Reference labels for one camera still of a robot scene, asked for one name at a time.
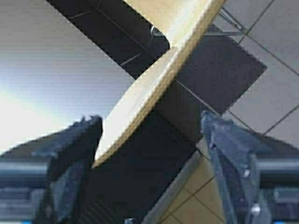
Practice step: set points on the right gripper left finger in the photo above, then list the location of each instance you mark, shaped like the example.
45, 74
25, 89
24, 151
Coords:
70, 155

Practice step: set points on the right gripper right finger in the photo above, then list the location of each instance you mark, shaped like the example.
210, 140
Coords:
233, 152

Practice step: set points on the wooden chair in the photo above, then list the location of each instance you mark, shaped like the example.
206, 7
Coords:
183, 23

